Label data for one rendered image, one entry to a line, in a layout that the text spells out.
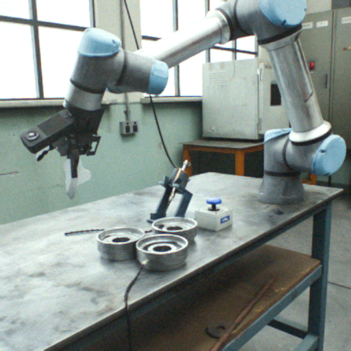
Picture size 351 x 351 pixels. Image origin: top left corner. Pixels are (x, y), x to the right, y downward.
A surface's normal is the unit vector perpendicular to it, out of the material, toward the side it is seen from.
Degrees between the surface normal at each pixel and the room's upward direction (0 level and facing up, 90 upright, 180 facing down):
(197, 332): 0
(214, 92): 90
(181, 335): 0
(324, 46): 90
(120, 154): 90
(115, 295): 0
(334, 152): 97
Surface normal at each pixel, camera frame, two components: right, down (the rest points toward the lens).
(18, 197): 0.76, 0.11
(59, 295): -0.03, -0.98
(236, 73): -0.66, 0.16
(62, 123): 0.04, -0.58
